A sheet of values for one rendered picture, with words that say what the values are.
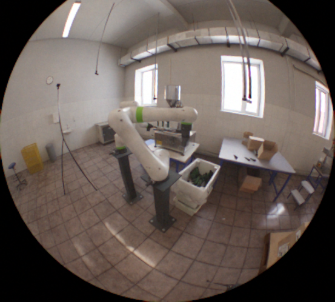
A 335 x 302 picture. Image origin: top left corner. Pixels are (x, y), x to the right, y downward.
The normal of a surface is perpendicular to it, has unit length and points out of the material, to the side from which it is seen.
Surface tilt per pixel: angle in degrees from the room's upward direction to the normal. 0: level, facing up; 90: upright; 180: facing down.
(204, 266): 0
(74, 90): 90
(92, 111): 90
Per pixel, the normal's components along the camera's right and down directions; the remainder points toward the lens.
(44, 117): 0.84, 0.18
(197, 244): 0.02, -0.95
